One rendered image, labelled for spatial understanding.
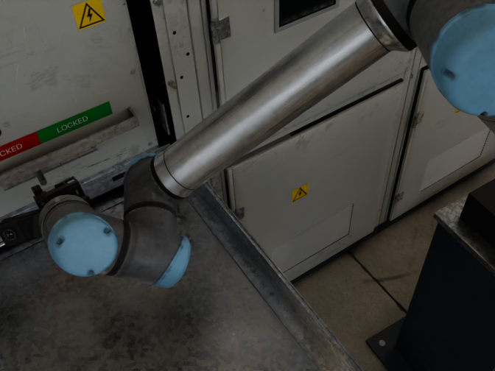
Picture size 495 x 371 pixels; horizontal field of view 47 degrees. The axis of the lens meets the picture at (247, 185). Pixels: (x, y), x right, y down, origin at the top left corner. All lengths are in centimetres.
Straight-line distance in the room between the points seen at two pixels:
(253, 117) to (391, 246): 154
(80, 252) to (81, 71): 44
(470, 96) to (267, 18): 66
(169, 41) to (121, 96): 16
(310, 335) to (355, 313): 102
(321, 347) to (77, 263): 50
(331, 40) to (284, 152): 78
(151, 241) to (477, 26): 55
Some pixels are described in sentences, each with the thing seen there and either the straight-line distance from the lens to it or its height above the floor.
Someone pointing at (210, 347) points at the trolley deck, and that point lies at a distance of 113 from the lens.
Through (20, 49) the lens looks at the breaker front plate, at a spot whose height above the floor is 128.
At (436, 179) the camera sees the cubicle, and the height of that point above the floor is 17.
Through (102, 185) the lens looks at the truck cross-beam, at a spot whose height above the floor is 89.
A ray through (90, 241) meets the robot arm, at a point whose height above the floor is 121.
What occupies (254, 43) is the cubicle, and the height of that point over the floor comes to 115.
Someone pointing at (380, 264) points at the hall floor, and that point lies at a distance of 226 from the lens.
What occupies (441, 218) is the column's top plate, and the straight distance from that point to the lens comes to 147.
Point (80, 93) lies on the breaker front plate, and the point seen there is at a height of 115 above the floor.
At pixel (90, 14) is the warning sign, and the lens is 112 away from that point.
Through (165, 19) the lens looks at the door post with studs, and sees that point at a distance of 114.
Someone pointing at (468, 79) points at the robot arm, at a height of 147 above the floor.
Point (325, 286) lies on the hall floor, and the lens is 218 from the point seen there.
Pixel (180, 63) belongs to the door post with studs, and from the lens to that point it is 121.
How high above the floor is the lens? 186
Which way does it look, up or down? 49 degrees down
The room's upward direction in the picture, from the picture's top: 4 degrees counter-clockwise
